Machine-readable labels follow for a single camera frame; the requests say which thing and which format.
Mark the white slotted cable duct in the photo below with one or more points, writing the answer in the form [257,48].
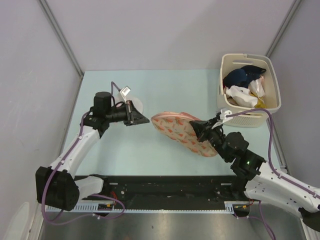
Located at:
[201,206]

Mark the dark navy garment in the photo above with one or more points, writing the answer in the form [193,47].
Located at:
[242,77]

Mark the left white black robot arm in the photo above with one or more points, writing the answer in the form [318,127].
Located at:
[56,185]

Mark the cream plastic laundry basket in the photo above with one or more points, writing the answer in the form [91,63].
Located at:
[249,118]

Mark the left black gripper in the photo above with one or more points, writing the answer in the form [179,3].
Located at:
[133,117]

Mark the floral orange bra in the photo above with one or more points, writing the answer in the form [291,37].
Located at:
[177,127]

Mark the yellow garment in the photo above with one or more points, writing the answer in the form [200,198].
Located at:
[260,101]

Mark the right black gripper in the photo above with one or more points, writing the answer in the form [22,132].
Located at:
[203,129]

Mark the white pink plastic bag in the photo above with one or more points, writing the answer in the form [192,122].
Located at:
[256,87]

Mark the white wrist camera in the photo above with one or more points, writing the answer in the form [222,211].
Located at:
[223,116]
[122,93]

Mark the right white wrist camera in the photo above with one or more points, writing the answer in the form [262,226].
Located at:
[223,116]

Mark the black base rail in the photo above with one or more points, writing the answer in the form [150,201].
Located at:
[133,189]

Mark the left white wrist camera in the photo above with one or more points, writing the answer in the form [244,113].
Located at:
[122,93]

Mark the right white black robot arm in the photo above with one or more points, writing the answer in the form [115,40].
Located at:
[258,180]

